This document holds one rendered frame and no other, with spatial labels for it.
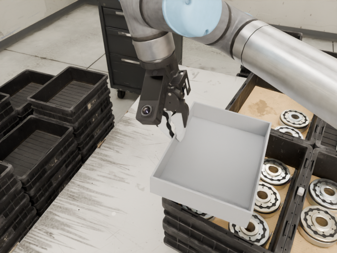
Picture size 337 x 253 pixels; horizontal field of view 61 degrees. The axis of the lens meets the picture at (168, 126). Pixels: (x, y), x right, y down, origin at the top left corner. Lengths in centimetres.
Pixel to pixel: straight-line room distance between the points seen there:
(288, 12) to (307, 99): 362
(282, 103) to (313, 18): 283
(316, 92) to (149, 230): 70
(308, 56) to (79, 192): 87
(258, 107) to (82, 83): 122
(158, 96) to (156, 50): 8
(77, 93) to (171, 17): 154
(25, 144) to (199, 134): 128
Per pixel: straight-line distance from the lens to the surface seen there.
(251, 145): 73
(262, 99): 128
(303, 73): 43
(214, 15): 45
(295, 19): 405
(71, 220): 103
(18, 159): 177
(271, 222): 88
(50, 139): 181
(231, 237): 71
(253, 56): 47
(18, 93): 229
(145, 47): 54
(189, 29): 42
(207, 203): 57
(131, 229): 98
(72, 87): 201
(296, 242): 87
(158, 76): 57
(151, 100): 55
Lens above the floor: 155
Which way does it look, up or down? 42 degrees down
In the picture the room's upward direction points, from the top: straight up
